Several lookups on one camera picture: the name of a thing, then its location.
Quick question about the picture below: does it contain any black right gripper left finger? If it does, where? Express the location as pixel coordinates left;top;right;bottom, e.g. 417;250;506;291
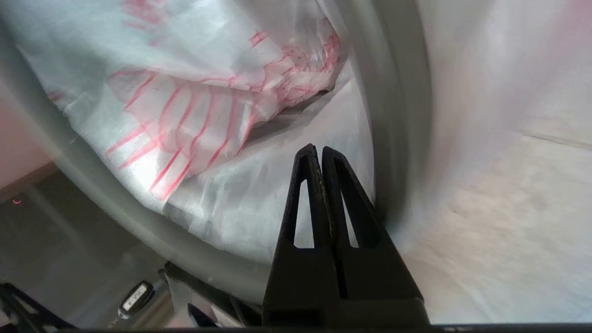
262;143;340;327

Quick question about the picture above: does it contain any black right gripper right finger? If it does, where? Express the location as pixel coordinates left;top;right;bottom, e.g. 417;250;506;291
321;146;431;326

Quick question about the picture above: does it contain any black robot chassis with switch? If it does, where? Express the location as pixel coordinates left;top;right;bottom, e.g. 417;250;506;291
0;171;264;329

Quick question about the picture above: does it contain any grey bin rim ring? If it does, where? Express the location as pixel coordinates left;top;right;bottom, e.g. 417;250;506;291
0;0;435;306

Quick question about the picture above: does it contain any white red-print bag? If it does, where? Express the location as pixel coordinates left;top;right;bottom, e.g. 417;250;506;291
0;0;592;324

